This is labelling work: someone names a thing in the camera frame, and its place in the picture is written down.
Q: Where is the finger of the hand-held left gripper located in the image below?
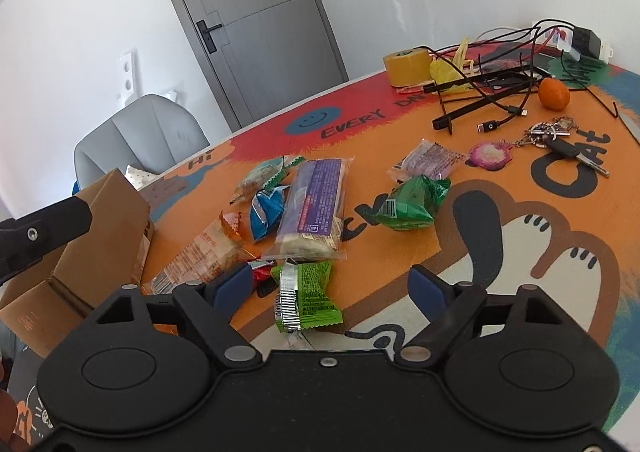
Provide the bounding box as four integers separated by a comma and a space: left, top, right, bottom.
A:
0, 195, 94, 285

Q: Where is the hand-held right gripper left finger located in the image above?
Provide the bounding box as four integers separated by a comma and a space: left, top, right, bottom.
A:
95, 262, 263, 369

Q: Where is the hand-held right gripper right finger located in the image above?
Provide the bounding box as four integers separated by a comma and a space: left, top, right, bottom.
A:
400, 266, 586, 368

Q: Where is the small red snack packet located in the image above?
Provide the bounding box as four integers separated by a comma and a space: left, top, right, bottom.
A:
248, 259, 281, 297

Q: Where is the clear orange-ended snack packet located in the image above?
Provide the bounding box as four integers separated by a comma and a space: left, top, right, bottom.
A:
141, 211, 251, 295

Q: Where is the light green snack packet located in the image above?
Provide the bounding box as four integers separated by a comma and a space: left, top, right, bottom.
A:
270, 259, 344, 335

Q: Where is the brown cardboard box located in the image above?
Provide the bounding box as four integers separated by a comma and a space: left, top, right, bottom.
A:
0, 168, 156, 358

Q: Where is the dark green snack packet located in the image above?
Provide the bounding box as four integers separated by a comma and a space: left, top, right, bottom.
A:
372, 175, 452, 231

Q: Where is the long purple snack packet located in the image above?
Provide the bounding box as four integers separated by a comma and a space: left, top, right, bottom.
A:
260, 158, 355, 263

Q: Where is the pale snack packet maroon print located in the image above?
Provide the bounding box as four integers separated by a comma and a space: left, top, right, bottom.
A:
387, 139, 468, 183

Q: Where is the blue snack packet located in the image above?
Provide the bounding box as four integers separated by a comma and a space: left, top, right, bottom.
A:
250, 186, 292, 241

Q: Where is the teal green snack packet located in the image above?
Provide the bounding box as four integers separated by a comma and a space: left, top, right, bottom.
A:
230, 155, 297, 205

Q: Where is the dotted cream cushion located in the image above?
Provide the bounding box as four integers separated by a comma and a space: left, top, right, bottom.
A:
125, 164, 158, 193

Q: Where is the grey chair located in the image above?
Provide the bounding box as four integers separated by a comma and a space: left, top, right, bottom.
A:
74, 94, 211, 187

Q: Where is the colourful printed table mat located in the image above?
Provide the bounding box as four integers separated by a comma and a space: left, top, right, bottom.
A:
10, 39, 640, 452

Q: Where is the black folding stand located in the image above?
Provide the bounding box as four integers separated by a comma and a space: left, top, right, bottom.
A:
422, 64, 546, 135

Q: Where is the bunch of keys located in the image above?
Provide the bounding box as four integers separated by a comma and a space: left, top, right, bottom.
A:
515, 117, 612, 179

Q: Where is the yellow plastic bag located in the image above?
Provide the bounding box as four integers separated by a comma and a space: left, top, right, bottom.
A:
430, 56, 473, 95

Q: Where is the yellow tape roll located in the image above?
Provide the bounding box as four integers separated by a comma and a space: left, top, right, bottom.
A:
383, 48, 433, 88

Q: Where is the orange tangerine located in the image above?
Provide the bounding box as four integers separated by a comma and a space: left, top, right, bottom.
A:
537, 78, 571, 111

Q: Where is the pale yellow plastic piece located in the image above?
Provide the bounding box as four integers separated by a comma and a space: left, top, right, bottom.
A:
451, 36, 478, 77

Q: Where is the grey door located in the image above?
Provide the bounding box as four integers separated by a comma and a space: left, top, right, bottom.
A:
147, 0, 349, 133

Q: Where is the black power adapter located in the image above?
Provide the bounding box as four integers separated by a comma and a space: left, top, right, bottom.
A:
570, 26, 603, 60

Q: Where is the white power strip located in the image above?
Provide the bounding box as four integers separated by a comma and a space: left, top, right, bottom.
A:
532, 20, 613, 65

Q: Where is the pink keychain charm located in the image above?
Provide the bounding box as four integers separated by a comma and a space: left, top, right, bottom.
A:
470, 141, 513, 170

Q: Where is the black charging cable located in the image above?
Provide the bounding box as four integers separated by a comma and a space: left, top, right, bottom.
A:
440, 76, 531, 136

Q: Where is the white two-hole wall plate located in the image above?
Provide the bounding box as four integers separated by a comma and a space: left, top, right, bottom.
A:
118, 48, 137, 102

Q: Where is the black door handle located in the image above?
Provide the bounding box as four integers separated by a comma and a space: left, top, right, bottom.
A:
196, 20, 223, 54

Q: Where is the black power cable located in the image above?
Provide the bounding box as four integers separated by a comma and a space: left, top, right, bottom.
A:
432, 19, 576, 62

